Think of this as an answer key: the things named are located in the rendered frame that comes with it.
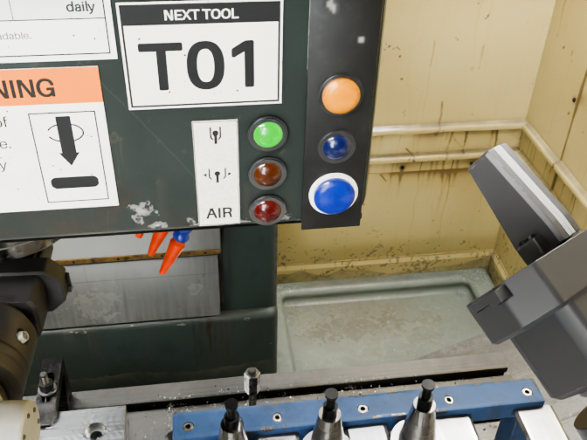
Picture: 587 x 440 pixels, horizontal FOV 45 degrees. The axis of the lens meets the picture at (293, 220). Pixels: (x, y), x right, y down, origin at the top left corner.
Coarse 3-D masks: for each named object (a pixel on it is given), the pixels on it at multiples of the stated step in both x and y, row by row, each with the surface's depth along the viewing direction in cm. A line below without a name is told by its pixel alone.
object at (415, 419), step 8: (416, 400) 82; (416, 408) 81; (432, 408) 81; (408, 416) 83; (416, 416) 81; (424, 416) 81; (432, 416) 81; (408, 424) 83; (416, 424) 82; (424, 424) 81; (432, 424) 82; (400, 432) 85; (408, 432) 83; (416, 432) 82; (424, 432) 82; (432, 432) 83
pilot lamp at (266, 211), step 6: (258, 204) 51; (264, 204) 51; (270, 204) 51; (276, 204) 51; (258, 210) 51; (264, 210) 51; (270, 210) 51; (276, 210) 51; (258, 216) 52; (264, 216) 52; (270, 216) 52; (276, 216) 52; (264, 222) 52
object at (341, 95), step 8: (336, 80) 46; (344, 80) 46; (352, 80) 46; (328, 88) 46; (336, 88) 46; (344, 88) 46; (352, 88) 46; (328, 96) 46; (336, 96) 46; (344, 96) 46; (352, 96) 46; (328, 104) 47; (336, 104) 47; (344, 104) 47; (352, 104) 47; (336, 112) 47; (344, 112) 47
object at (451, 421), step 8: (440, 416) 90; (448, 416) 90; (456, 416) 90; (464, 416) 90; (440, 424) 89; (448, 424) 89; (456, 424) 89; (464, 424) 89; (472, 424) 89; (440, 432) 88; (448, 432) 88; (456, 432) 88; (464, 432) 88; (472, 432) 88
